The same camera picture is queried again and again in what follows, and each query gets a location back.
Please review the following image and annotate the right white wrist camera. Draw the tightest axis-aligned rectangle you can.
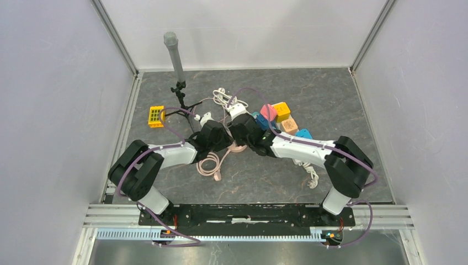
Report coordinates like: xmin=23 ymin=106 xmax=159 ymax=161
xmin=227 ymin=103 xmax=248 ymax=120

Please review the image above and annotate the light blue cube adapter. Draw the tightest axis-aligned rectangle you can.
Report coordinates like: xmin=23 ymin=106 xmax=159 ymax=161
xmin=295 ymin=129 xmax=313 ymax=140

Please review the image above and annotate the grey microphone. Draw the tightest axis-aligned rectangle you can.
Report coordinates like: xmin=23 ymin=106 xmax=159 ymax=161
xmin=163 ymin=31 xmax=185 ymax=83

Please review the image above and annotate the purple cable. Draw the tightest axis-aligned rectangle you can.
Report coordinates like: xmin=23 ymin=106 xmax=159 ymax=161
xmin=226 ymin=87 xmax=379 ymax=250
xmin=116 ymin=107 xmax=203 ymax=248

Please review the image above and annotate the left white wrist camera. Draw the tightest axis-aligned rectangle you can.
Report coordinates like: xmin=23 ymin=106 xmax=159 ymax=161
xmin=194 ymin=112 xmax=213 ymax=127

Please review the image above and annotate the aluminium frame rail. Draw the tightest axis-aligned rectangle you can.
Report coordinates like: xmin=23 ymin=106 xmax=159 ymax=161
xmin=83 ymin=204 xmax=414 ymax=242

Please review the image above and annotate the teal power strip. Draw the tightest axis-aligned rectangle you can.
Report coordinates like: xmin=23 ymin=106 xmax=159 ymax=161
xmin=251 ymin=112 xmax=260 ymax=123

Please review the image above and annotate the dark blue cube adapter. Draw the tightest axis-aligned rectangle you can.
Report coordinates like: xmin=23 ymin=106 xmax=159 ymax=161
xmin=256 ymin=114 xmax=274 ymax=131

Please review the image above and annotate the pink cube adapter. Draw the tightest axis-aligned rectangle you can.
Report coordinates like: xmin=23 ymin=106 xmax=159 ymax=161
xmin=260 ymin=104 xmax=277 ymax=121

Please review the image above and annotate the white coiled teal-strip cord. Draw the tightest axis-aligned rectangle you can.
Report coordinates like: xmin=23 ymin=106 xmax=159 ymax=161
xmin=212 ymin=87 xmax=253 ymax=116

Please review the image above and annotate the yellow cube adapter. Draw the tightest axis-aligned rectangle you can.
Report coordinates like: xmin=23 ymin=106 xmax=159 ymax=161
xmin=273 ymin=102 xmax=291 ymax=123

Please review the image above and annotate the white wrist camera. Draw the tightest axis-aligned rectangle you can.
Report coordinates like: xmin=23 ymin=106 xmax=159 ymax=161
xmin=227 ymin=103 xmax=248 ymax=120
xmin=194 ymin=112 xmax=213 ymax=127

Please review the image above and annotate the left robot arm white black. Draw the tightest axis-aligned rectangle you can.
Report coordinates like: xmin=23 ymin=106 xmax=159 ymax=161
xmin=108 ymin=120 xmax=234 ymax=225

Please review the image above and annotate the black tripod stand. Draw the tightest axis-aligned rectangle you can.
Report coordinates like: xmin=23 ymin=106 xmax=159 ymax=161
xmin=166 ymin=81 xmax=202 ymax=133

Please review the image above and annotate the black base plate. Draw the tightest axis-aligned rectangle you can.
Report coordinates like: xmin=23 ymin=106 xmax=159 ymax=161
xmin=158 ymin=203 xmax=355 ymax=236

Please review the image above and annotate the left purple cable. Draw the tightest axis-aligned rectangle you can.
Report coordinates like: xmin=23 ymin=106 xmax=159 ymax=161
xmin=116 ymin=107 xmax=203 ymax=248

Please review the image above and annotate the round pink power socket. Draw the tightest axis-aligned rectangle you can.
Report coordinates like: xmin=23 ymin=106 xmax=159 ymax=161
xmin=228 ymin=142 xmax=247 ymax=153

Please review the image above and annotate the white strip cord with plug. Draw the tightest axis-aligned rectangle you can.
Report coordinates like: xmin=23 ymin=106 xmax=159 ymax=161
xmin=294 ymin=159 xmax=320 ymax=190

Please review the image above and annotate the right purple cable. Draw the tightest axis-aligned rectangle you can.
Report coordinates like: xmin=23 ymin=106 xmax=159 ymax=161
xmin=226 ymin=87 xmax=379 ymax=250

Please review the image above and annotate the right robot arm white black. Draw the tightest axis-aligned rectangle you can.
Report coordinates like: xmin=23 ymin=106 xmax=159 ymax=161
xmin=228 ymin=113 xmax=376 ymax=225

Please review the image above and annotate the pink coiled socket cord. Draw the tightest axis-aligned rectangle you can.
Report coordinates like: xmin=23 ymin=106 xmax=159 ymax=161
xmin=196 ymin=148 xmax=235 ymax=182

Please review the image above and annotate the yellow socket block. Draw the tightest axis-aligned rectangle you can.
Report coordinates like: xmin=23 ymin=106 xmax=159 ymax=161
xmin=148 ymin=105 xmax=165 ymax=128

